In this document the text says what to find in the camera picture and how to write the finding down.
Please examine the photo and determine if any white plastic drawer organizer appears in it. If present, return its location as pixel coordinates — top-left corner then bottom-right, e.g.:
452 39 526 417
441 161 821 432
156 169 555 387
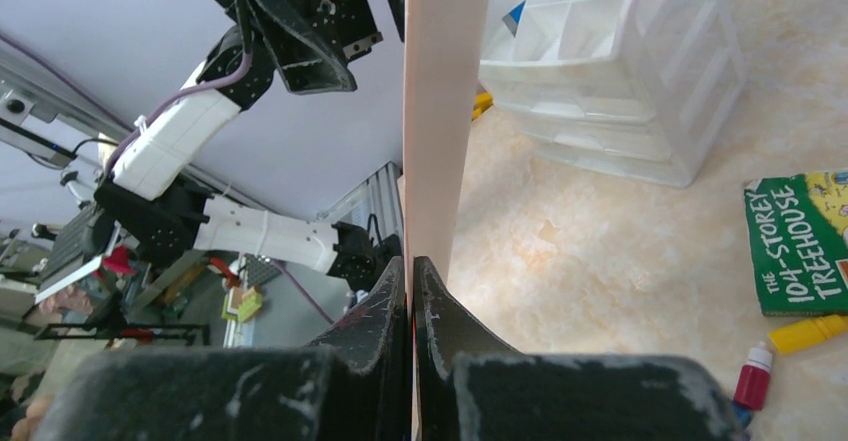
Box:
478 0 746 188

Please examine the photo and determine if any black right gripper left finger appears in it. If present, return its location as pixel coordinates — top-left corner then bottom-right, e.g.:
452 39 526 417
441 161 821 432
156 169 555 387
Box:
35 258 408 440

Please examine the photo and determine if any yellow green clip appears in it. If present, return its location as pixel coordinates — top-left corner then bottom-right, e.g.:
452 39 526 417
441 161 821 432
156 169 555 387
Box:
471 91 493 120

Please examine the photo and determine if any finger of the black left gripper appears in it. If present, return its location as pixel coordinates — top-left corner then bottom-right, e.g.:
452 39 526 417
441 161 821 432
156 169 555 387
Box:
248 0 358 95

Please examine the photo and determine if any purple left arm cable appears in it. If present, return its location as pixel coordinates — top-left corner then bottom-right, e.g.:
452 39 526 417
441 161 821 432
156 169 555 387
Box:
0 30 336 327

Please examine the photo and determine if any green Treehouse paperback book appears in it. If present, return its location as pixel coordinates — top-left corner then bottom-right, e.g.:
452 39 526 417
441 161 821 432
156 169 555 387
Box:
743 170 847 317

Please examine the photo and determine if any blue grey eraser block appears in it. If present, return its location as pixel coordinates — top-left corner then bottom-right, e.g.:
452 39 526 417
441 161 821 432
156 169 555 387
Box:
502 1 525 37

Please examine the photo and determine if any red cap small bottle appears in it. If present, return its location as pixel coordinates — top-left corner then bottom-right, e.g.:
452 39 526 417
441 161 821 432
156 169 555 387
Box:
733 342 773 411

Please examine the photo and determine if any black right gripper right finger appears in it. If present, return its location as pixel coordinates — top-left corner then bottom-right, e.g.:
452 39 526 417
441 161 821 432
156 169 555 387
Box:
413 257 742 440

